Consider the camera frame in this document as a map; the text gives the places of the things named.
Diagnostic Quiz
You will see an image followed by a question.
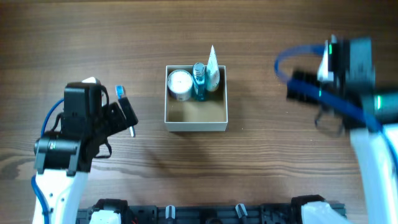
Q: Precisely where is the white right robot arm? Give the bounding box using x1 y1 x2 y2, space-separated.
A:
274 37 397 223

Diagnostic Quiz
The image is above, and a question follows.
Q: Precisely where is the teal mouthwash bottle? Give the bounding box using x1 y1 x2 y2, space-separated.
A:
193 62 205 101

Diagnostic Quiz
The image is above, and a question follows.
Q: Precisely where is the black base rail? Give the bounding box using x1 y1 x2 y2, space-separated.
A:
76 198 346 224

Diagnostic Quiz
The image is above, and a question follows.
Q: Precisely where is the white lotion tube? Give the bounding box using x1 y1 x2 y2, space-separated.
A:
206 45 220 92

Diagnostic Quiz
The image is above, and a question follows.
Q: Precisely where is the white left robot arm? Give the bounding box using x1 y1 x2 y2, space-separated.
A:
31 82 138 223

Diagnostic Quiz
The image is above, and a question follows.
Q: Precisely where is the white cardboard box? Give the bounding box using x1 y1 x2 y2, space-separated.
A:
164 65 228 132

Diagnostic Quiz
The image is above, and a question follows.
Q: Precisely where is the blue white toothbrush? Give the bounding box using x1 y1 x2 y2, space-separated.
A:
115 85 136 138

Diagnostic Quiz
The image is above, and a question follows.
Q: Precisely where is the clear cotton bud jar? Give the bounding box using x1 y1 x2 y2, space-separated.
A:
167 70 193 101

